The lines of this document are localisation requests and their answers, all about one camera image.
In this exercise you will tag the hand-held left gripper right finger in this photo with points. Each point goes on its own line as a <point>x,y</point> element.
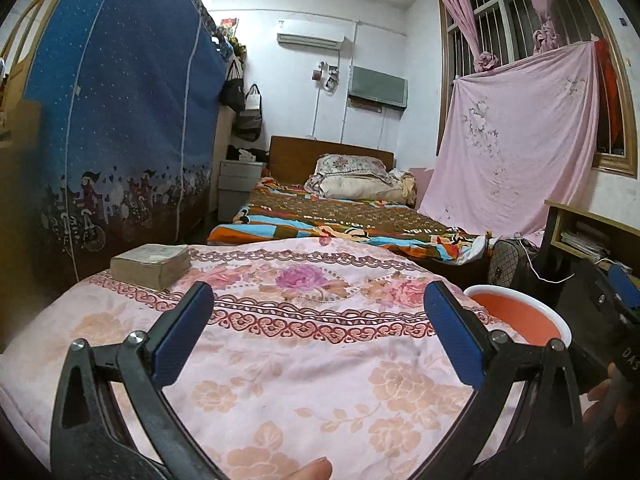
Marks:
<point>452,332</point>

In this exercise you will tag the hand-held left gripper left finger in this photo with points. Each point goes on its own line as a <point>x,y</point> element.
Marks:
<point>182,340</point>

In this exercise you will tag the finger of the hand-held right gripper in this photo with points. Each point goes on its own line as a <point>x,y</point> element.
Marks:
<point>597,285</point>
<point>625,285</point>

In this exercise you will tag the orange plastic basin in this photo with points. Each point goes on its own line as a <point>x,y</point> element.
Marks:
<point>510,315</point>

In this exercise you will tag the person's right hand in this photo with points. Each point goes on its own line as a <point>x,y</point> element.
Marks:
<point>600,395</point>

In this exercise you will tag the person's left hand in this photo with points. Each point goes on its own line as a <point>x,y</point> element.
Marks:
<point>307,470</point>

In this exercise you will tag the stack of papers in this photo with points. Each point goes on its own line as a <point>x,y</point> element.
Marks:
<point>582,245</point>

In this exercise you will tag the wooden desk shelf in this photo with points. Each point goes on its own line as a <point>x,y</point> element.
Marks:
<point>552,225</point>

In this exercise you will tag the thick worn book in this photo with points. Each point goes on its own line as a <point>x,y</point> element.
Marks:
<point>150,265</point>

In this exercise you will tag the black floor fan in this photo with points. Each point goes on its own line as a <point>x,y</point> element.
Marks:
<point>512,265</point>

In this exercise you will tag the pink floral quilt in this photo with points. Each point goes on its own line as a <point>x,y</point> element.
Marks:
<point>300,350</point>

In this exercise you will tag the bed with patterned blanket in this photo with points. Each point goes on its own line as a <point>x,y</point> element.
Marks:
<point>340,217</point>

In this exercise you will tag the white nightstand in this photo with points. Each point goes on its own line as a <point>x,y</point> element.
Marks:
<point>240,185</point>

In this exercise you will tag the pink hanging sheet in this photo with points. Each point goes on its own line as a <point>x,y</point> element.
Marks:
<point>515,140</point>

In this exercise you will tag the beige folded quilt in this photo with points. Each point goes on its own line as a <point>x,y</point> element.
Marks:
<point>365,190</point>

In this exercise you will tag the tissue box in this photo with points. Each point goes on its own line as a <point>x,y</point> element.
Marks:
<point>246,156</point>

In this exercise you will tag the red hanging cloth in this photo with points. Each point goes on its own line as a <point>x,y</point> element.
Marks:
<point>611,90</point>

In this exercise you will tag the floral pillow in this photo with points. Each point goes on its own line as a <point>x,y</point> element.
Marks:
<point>350,166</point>

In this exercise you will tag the wooden headboard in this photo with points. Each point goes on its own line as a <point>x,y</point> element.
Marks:
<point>295,152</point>

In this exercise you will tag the wooden cabinet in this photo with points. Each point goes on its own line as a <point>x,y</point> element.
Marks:
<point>17,185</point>

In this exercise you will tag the black and white hanging bag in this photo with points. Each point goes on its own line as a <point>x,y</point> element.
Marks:
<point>248,119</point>

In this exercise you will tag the blue printed wardrobe cover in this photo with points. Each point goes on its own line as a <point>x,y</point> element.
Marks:
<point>125,100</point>

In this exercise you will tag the pink curtain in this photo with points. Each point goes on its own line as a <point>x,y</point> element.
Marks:
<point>462,15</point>
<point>537,15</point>

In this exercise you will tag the red paper ornament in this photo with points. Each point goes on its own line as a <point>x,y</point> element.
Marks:
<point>229,24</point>

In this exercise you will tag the white air conditioner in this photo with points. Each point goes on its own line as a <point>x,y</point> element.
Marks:
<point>310,35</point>

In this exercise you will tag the wall socket with photos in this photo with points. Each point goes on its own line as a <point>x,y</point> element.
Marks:
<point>327,79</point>

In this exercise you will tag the curved wooden frame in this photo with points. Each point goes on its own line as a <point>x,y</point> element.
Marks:
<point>30,15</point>

